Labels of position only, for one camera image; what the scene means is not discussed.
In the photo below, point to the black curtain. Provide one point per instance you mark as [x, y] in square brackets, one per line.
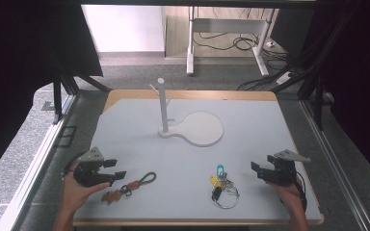
[359, 80]
[19, 64]

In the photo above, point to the black metal stand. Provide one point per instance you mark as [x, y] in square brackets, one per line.
[58, 96]
[318, 96]

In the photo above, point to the person's right hand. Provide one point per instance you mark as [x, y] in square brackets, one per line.
[285, 194]

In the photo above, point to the aluminium rail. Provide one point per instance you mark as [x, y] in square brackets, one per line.
[337, 166]
[35, 166]

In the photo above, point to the white power strip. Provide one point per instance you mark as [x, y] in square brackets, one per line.
[284, 78]

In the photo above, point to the white key rack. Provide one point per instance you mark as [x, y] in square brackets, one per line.
[202, 128]

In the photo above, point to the white desk frame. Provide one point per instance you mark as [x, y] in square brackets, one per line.
[228, 25]

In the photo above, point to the white cabinet panel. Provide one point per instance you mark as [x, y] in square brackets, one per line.
[125, 29]

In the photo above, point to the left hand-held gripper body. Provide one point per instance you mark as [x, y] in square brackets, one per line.
[88, 173]

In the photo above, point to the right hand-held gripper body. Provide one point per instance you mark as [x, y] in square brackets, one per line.
[282, 170]

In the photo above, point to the person's left hand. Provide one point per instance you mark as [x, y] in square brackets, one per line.
[74, 192]

